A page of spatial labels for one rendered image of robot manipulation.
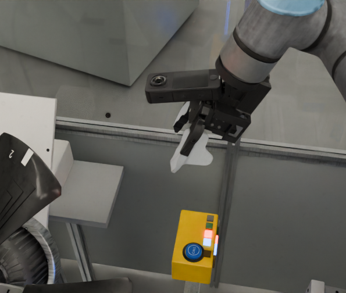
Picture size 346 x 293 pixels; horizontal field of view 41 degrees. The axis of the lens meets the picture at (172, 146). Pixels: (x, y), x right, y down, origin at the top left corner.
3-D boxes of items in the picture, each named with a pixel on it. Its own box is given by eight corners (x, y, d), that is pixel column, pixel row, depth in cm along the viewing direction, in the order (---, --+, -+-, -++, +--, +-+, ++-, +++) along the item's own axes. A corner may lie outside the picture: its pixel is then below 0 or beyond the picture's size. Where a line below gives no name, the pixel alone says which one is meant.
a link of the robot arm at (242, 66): (233, 50, 60) (231, 15, 65) (217, 75, 63) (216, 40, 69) (283, 71, 62) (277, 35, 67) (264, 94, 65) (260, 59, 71)
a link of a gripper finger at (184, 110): (199, 140, 85) (221, 123, 77) (169, 130, 83) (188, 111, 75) (202, 125, 86) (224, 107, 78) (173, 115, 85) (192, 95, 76)
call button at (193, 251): (186, 245, 117) (186, 241, 116) (202, 247, 117) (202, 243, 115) (184, 259, 114) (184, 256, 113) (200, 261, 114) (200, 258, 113)
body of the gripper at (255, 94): (232, 147, 73) (274, 96, 65) (182, 130, 71) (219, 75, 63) (231, 114, 79) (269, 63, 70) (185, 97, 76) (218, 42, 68)
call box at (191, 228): (180, 229, 132) (181, 208, 124) (216, 235, 130) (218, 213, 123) (171, 281, 121) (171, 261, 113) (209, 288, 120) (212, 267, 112)
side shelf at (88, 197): (28, 159, 168) (25, 153, 166) (124, 171, 164) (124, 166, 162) (0, 213, 152) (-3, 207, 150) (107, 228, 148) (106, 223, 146)
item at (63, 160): (31, 155, 166) (24, 134, 157) (75, 161, 164) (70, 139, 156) (13, 193, 154) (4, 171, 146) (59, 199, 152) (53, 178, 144)
